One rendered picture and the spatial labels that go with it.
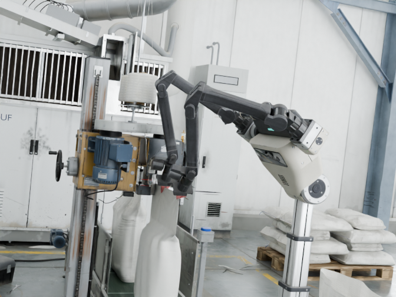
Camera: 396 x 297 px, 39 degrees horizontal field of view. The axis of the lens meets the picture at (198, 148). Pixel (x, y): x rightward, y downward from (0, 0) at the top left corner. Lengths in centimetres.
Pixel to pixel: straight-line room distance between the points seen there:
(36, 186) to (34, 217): 32
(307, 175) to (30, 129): 366
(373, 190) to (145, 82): 634
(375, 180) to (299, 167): 630
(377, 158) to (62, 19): 527
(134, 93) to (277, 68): 519
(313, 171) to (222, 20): 520
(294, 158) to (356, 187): 623
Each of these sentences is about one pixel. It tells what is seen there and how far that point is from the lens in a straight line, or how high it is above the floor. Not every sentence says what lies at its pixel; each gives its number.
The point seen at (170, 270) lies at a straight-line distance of 303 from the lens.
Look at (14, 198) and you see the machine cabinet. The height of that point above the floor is 49.
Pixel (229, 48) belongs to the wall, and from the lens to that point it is 774.
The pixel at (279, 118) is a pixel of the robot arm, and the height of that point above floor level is 152.
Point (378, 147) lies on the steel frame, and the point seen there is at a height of 135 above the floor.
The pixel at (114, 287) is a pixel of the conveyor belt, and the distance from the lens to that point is 362.
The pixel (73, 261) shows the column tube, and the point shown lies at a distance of 331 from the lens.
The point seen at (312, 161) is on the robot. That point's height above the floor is 134.
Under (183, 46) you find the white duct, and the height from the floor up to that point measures 227.
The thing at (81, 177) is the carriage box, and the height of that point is 109.
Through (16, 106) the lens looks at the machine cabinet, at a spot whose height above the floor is 141.
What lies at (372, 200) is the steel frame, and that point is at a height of 53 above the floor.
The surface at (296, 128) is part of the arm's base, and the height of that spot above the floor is 148.
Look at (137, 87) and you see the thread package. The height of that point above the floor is 161.
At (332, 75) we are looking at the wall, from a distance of 848.
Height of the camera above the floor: 148
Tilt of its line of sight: 3 degrees down
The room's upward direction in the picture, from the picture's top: 6 degrees clockwise
